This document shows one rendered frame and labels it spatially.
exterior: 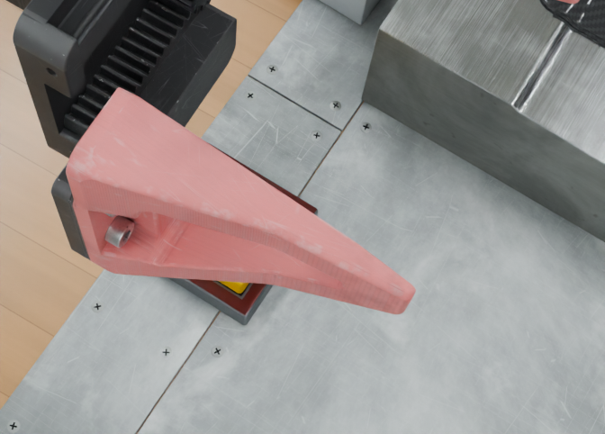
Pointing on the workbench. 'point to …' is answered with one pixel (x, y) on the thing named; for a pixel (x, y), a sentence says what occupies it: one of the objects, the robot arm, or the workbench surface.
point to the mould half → (499, 91)
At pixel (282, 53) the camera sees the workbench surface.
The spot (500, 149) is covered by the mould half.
